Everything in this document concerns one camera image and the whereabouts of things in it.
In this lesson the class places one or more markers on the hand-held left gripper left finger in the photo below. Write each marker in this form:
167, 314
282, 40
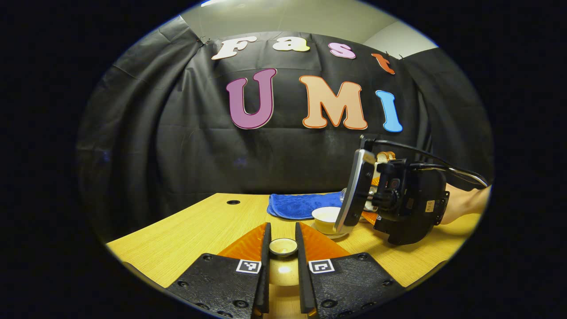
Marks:
221, 283

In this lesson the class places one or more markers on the black backdrop cloth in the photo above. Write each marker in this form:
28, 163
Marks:
177, 155

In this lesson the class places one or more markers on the clear water bottle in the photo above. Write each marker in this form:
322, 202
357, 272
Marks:
344, 196

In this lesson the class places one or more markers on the cream saucer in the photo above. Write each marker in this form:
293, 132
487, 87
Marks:
341, 235

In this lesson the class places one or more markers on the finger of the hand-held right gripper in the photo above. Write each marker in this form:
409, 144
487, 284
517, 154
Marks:
356, 190

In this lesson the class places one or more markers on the cream teacup lid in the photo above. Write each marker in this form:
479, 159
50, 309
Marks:
283, 270

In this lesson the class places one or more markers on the cream teacup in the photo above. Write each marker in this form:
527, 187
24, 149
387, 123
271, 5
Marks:
325, 219

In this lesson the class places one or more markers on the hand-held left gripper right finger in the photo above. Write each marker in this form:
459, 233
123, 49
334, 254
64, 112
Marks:
350, 283

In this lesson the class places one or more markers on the blue towel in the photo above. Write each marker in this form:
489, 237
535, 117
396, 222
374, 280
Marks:
297, 206

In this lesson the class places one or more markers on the bread slice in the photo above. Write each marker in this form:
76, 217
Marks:
381, 157
390, 156

